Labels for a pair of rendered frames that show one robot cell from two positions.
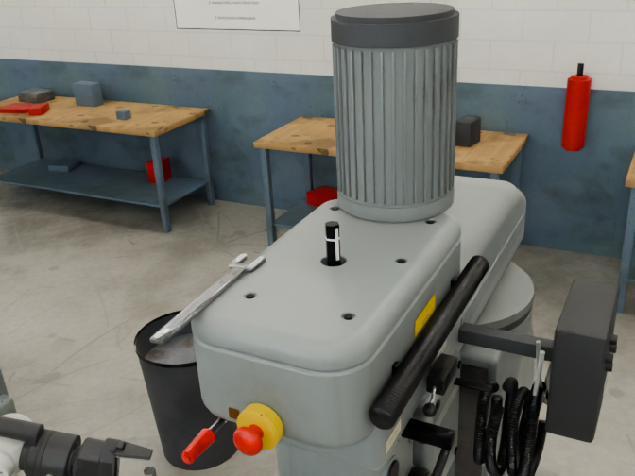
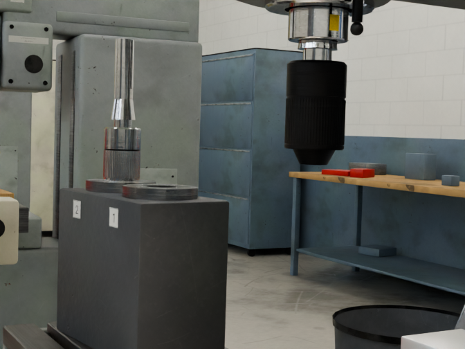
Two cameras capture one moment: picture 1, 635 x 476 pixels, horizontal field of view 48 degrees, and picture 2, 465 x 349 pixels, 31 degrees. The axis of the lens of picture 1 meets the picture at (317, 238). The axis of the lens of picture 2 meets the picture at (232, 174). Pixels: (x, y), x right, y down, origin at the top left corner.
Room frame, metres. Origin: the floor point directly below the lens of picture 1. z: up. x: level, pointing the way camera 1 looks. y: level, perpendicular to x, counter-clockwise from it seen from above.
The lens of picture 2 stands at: (0.36, -0.33, 1.21)
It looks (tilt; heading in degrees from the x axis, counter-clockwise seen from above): 3 degrees down; 34
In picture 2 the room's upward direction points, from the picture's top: 2 degrees clockwise
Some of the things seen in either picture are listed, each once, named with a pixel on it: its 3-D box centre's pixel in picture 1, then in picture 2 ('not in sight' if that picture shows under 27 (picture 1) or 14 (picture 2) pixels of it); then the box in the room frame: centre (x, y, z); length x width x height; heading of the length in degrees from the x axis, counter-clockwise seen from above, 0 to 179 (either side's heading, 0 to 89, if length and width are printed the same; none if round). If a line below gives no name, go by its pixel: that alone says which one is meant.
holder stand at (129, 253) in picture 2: not in sight; (138, 264); (1.14, 0.33, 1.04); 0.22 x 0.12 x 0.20; 69
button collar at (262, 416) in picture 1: (260, 426); not in sight; (0.73, 0.09, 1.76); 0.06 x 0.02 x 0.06; 62
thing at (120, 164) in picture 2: not in sight; (122, 158); (1.16, 0.37, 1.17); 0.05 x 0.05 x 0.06
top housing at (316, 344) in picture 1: (339, 303); not in sight; (0.95, -0.03, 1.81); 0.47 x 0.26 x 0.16; 152
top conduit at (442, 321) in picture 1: (436, 327); not in sight; (0.89, -0.17, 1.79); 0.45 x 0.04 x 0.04; 152
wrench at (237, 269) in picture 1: (210, 295); not in sight; (0.84, 0.15, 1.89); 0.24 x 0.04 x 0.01; 155
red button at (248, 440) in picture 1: (250, 437); not in sight; (0.71, 0.10, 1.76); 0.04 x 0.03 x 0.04; 62
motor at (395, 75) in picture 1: (394, 110); not in sight; (1.15, -0.14, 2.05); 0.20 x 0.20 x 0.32
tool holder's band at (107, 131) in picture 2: not in sight; (122, 131); (1.16, 0.37, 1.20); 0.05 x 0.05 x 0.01
